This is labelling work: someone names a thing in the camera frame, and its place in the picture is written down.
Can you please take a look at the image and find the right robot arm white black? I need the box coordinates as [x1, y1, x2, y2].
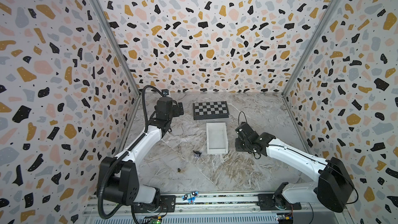
[235, 122, 356, 213]

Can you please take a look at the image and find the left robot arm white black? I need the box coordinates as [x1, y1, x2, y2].
[96, 96, 184, 219]

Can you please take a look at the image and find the white plastic bin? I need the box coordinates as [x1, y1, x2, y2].
[206, 122, 229, 155]

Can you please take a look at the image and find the black white checkerboard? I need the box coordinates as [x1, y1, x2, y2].
[193, 101, 230, 120]

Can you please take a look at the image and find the small black binder clip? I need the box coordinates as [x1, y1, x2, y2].
[193, 150, 202, 158]

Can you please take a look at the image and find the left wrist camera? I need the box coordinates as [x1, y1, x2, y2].
[161, 89, 170, 96]

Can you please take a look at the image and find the blue black clip on rail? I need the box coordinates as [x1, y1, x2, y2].
[181, 191, 199, 204]

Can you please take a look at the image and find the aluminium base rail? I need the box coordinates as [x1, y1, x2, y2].
[82, 190, 349, 224]

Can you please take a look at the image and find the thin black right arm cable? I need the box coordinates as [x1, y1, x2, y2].
[237, 111, 359, 205]

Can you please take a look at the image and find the left corner aluminium post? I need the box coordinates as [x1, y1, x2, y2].
[89, 0, 140, 97]

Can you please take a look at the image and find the corner aluminium post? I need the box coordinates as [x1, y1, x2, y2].
[282, 0, 341, 97]
[89, 0, 140, 97]

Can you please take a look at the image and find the black corrugated cable conduit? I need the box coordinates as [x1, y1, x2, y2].
[97, 84, 164, 220]

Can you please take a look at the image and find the right corner aluminium post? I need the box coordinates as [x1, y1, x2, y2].
[282, 0, 341, 97]

